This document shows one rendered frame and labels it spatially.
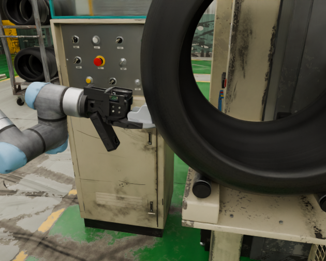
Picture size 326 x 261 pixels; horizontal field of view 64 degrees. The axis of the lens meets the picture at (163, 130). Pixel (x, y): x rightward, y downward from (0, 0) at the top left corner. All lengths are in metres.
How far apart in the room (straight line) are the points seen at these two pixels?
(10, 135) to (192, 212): 0.46
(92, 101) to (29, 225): 1.48
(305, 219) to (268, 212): 0.09
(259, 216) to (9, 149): 0.62
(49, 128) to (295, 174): 0.60
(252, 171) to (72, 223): 1.56
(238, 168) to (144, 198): 1.08
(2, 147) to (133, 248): 1.22
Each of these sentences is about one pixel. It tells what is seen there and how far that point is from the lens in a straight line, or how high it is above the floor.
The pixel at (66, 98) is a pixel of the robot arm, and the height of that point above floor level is 1.09.
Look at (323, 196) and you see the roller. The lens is 0.69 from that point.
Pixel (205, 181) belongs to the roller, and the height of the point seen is 0.92.
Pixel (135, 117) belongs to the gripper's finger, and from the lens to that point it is 0.66.
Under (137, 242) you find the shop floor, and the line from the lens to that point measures 1.77.
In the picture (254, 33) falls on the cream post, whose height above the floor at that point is 1.23.
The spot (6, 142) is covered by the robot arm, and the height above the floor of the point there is 1.01.
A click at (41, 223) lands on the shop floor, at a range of 2.05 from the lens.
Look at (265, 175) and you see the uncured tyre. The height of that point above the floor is 0.98.
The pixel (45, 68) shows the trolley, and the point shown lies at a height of 0.60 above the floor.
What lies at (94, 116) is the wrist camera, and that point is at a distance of 0.69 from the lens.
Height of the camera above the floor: 1.27
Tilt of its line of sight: 23 degrees down
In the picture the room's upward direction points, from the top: straight up
